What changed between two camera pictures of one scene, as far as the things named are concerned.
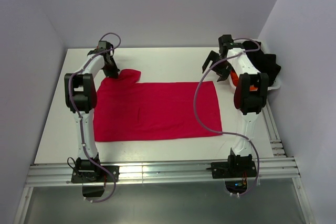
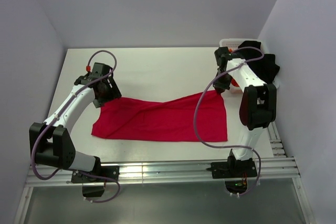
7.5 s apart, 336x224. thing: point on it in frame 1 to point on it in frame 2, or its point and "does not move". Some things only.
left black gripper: (114, 73) to (114, 93)
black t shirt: (265, 63) does not move
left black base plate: (95, 176) does not move
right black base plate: (233, 169) does not move
